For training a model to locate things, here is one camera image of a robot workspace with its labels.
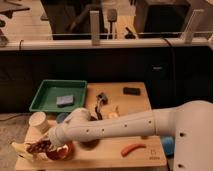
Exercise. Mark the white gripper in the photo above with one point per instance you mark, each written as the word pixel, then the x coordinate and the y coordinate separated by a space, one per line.
pixel 56 137

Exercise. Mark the dark red grape bunch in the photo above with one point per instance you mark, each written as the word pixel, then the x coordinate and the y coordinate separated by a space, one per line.
pixel 38 147

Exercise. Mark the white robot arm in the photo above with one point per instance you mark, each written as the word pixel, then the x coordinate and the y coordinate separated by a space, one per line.
pixel 191 124

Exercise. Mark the red bowl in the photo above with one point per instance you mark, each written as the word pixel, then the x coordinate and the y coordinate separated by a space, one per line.
pixel 61 153

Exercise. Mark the dark round bowl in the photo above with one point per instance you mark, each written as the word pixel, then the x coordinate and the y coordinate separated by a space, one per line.
pixel 89 144

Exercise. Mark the white paper cup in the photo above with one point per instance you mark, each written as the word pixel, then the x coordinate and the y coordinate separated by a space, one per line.
pixel 39 121

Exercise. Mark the green plastic tray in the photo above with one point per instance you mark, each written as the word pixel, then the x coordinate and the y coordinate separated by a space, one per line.
pixel 46 96

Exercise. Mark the blue sponge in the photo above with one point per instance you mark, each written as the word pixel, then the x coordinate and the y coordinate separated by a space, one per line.
pixel 65 100

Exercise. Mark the yellow banana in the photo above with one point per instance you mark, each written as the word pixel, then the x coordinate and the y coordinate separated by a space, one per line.
pixel 20 149

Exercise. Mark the wooden board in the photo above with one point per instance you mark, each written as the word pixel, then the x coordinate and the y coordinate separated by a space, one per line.
pixel 106 155

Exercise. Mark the dark small toy object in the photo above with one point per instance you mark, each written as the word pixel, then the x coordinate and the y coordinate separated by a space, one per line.
pixel 101 100

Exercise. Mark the yellow pear toy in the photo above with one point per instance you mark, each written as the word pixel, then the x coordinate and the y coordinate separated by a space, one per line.
pixel 114 113

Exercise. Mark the red sausage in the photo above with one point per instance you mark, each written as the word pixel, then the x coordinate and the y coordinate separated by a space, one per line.
pixel 130 148

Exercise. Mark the black rectangular block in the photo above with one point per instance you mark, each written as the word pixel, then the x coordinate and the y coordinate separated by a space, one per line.
pixel 131 91

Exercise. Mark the blue cup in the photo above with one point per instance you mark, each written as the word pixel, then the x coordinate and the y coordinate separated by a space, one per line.
pixel 168 145

